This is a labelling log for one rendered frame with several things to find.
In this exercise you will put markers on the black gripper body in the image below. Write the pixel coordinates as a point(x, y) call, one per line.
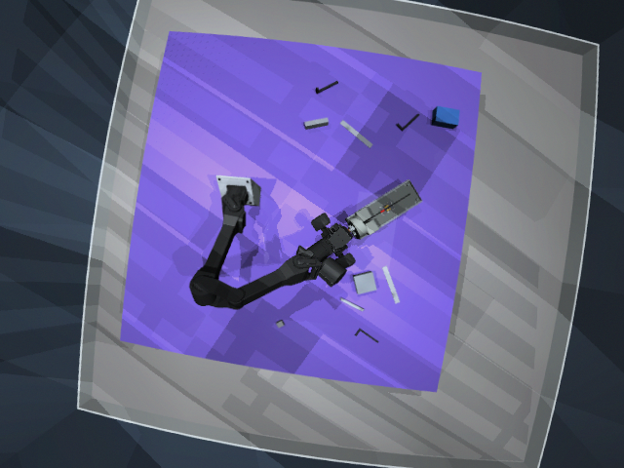
point(320, 222)

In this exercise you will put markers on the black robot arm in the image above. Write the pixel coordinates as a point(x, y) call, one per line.
point(206, 287)

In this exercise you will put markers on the blue cube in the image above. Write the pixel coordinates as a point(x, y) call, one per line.
point(445, 117)

